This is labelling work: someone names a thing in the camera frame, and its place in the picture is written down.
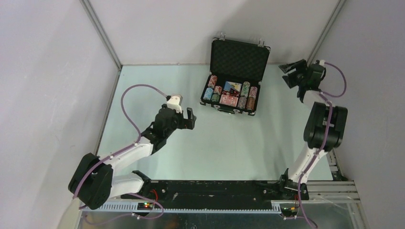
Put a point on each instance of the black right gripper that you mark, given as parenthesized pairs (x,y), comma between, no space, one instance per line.
(300,66)

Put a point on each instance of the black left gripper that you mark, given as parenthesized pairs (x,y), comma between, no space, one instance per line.
(186,123)

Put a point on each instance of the blue white chip stack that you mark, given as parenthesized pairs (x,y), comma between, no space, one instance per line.
(207,94)

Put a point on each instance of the dark green chip stack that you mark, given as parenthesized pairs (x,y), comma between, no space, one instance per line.
(215,98)

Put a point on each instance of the red white chip roll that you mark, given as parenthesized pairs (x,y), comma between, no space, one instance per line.
(212,81)

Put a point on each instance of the pink white chip stack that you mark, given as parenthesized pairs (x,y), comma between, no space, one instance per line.
(253,92)

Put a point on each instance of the black aluminium poker case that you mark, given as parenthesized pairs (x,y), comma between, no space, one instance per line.
(238,62)

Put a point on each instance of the red white chip stack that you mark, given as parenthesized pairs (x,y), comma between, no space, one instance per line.
(217,90)

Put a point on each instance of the black red triangular chip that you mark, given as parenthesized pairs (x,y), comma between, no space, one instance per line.
(234,93)

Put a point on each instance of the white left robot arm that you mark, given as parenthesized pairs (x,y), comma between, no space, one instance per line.
(97,180)

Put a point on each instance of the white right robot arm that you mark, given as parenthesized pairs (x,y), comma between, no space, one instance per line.
(325,126)

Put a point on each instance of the red card deck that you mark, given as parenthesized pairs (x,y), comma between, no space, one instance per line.
(228,100)

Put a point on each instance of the blue card deck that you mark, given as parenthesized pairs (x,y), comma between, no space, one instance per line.
(232,87)

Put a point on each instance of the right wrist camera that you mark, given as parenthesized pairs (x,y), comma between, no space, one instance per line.
(321,63)

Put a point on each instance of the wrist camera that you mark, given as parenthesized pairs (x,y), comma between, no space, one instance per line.
(174,102)
(321,63)

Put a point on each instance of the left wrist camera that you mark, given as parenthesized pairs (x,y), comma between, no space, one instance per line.
(174,102)

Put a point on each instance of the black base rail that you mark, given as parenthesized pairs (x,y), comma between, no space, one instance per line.
(217,195)

